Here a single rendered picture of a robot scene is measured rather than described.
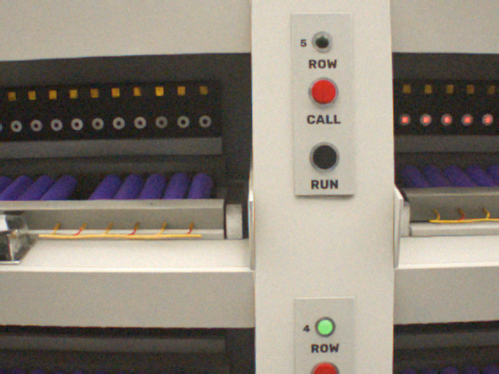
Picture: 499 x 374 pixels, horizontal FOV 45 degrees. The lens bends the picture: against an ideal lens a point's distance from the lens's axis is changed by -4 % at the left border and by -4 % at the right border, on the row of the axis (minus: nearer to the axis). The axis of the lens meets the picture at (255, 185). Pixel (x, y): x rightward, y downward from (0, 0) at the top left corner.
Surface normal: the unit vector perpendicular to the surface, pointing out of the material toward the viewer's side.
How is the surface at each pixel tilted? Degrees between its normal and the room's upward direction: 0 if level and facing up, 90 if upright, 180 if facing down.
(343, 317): 90
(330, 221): 90
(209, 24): 108
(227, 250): 18
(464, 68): 90
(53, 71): 90
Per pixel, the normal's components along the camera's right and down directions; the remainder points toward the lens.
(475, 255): -0.01, -0.94
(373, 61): -0.01, 0.03
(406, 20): 0.00, 0.33
